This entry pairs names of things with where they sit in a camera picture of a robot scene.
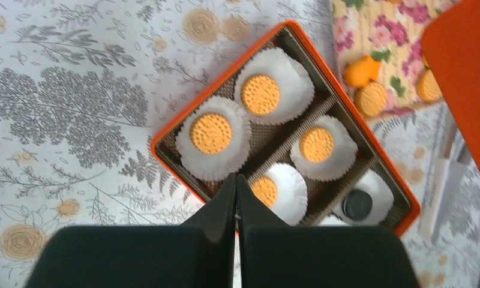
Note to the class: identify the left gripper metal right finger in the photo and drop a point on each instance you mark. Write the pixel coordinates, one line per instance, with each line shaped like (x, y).
(275, 254)

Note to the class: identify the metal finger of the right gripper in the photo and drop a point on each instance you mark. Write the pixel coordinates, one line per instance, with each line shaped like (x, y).
(442, 163)
(451, 178)

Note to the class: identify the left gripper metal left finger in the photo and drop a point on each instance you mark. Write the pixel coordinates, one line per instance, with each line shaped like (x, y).
(197, 253)

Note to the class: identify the round tan biscuit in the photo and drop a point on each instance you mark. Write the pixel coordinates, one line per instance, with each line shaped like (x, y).
(211, 133)
(260, 95)
(265, 189)
(428, 88)
(426, 61)
(317, 144)
(371, 99)

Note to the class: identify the black sandwich cookie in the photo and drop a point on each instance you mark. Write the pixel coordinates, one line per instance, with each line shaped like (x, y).
(357, 205)

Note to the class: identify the orange box lid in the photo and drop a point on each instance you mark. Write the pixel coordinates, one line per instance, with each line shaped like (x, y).
(451, 46)

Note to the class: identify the orange compartment cookie box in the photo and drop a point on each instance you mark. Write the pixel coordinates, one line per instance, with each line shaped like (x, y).
(271, 144)

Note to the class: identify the floral cookie tray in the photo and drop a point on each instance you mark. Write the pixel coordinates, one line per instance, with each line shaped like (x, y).
(389, 32)

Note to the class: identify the white paper cupcake liner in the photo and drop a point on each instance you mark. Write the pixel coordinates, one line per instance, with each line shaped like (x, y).
(216, 167)
(292, 200)
(341, 160)
(383, 200)
(332, 220)
(296, 86)

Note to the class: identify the orange fish shaped cookie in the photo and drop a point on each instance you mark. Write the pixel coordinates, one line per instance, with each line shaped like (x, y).
(360, 73)

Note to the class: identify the floral table mat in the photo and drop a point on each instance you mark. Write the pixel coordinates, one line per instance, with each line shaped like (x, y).
(83, 87)

